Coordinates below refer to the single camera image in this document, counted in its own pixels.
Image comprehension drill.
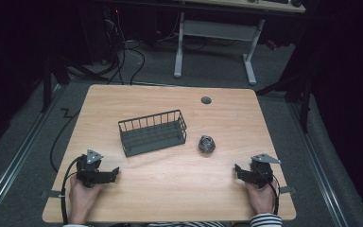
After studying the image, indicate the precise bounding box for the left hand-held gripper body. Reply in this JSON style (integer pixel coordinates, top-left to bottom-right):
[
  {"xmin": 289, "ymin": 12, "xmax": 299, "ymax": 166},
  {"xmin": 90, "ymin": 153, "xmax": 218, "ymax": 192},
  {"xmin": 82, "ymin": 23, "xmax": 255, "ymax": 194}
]
[{"xmin": 75, "ymin": 148, "xmax": 105, "ymax": 189}]

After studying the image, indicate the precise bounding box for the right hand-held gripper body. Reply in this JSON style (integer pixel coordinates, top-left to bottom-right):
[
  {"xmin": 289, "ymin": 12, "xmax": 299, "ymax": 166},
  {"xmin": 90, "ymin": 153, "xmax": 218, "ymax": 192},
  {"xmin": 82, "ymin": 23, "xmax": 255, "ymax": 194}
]
[{"xmin": 248, "ymin": 153, "xmax": 282, "ymax": 190}]

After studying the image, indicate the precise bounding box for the steel wool ball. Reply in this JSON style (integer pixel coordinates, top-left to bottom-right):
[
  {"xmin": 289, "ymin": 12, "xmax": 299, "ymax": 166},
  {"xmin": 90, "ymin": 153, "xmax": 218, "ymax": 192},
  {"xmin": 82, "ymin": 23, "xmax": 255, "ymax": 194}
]
[{"xmin": 198, "ymin": 134, "xmax": 216, "ymax": 155}]

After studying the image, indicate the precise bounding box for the dark grey wire basket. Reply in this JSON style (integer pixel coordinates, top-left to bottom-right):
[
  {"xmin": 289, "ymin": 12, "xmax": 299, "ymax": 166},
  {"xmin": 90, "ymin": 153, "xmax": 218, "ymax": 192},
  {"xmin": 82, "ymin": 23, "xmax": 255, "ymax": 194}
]
[{"xmin": 117, "ymin": 109, "xmax": 189, "ymax": 158}]

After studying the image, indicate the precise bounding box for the person's right hand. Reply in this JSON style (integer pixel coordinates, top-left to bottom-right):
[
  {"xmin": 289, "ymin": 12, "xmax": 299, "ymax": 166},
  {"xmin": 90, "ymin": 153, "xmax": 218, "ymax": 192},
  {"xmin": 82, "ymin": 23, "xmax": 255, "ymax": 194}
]
[{"xmin": 245, "ymin": 180, "xmax": 279, "ymax": 216}]

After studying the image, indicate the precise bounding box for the person's left hand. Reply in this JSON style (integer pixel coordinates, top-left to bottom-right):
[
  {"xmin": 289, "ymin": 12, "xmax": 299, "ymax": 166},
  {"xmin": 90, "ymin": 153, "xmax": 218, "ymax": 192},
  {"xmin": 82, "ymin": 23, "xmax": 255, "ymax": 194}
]
[{"xmin": 68, "ymin": 175, "xmax": 106, "ymax": 225}]

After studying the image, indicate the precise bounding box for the grey tape strip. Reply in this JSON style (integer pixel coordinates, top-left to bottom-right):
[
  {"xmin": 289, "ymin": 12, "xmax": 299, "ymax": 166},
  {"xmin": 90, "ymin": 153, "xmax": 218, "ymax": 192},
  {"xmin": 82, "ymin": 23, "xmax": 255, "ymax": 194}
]
[
  {"xmin": 40, "ymin": 189, "xmax": 66, "ymax": 200},
  {"xmin": 278, "ymin": 185, "xmax": 298, "ymax": 195}
]

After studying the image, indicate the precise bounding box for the person's striped right sleeve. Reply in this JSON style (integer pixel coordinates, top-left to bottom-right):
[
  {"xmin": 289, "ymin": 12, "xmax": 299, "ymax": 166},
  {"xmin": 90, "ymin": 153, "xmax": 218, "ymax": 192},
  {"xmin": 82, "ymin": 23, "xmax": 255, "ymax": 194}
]
[{"xmin": 250, "ymin": 213, "xmax": 284, "ymax": 227}]

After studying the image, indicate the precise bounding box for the person's striped shirt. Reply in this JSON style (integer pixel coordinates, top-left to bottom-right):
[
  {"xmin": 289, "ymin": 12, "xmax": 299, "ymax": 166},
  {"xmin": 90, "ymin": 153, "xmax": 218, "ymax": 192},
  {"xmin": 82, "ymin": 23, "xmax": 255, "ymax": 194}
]
[{"xmin": 146, "ymin": 220, "xmax": 225, "ymax": 227}]

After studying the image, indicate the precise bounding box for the black metal stand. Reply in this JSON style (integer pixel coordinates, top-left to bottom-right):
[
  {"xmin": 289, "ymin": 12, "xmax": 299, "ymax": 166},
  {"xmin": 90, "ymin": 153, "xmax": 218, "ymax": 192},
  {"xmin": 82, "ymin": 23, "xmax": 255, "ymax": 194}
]
[
  {"xmin": 40, "ymin": 55, "xmax": 108, "ymax": 114},
  {"xmin": 254, "ymin": 46, "xmax": 316, "ymax": 135}
]

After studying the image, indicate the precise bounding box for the white-legged wooden desk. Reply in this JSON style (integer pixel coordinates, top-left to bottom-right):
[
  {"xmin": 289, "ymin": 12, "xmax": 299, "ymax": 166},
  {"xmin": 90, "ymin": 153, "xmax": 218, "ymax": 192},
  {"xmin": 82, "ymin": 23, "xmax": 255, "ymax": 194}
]
[{"xmin": 172, "ymin": 0, "xmax": 307, "ymax": 87}]

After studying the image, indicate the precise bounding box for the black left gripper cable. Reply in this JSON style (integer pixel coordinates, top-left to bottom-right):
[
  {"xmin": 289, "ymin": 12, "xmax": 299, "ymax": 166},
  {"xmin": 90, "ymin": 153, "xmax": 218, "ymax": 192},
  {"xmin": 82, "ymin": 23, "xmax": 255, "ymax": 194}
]
[{"xmin": 60, "ymin": 156, "xmax": 83, "ymax": 225}]

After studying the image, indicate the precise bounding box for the black floor cable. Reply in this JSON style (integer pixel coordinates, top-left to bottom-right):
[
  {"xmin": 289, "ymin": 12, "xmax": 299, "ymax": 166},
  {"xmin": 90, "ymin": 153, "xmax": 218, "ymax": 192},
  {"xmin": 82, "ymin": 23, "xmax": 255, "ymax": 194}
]
[{"xmin": 49, "ymin": 107, "xmax": 82, "ymax": 174}]

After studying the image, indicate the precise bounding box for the metal floor rail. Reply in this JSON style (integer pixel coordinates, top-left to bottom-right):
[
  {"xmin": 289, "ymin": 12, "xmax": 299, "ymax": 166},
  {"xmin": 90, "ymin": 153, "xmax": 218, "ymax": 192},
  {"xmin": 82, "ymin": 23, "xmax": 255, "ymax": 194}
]
[
  {"xmin": 286, "ymin": 101, "xmax": 352, "ymax": 227},
  {"xmin": 0, "ymin": 82, "xmax": 68, "ymax": 225}
]

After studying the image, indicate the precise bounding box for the bundle of black cables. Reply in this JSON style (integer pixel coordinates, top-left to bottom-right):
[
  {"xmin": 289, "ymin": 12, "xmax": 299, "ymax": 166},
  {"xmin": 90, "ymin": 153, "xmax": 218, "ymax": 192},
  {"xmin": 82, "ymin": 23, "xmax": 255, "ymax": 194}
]
[{"xmin": 102, "ymin": 9, "xmax": 147, "ymax": 87}]

